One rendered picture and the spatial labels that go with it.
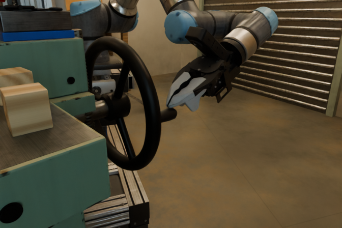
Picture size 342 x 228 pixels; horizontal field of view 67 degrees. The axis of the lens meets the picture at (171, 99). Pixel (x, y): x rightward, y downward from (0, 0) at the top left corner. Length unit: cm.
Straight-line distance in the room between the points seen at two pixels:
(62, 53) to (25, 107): 21
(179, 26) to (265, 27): 20
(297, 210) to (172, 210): 67
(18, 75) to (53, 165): 15
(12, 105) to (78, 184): 8
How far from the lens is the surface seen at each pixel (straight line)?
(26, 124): 25
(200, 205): 154
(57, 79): 44
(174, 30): 60
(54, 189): 22
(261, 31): 65
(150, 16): 433
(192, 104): 52
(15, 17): 43
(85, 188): 23
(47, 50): 43
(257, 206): 160
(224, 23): 69
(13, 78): 33
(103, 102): 54
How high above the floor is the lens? 100
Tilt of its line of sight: 18 degrees down
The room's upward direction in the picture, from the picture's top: straight up
